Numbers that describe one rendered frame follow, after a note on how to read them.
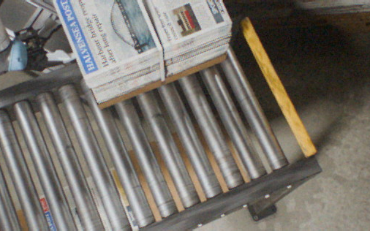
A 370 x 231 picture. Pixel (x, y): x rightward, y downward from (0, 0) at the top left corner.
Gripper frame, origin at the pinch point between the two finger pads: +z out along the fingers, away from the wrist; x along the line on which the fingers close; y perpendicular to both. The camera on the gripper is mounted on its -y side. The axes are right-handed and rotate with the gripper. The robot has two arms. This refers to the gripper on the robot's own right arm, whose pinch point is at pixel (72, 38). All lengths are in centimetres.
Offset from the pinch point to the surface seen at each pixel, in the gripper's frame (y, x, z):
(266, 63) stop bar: 3, -29, 47
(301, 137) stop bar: 3, -52, 46
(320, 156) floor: -79, -51, 77
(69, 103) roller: 0.6, -18.3, -7.5
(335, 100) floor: -79, -31, 95
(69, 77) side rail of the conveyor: 0.6, -11.1, -4.9
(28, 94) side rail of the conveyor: 0.6, -11.7, -16.8
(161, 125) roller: 0.5, -34.0, 13.3
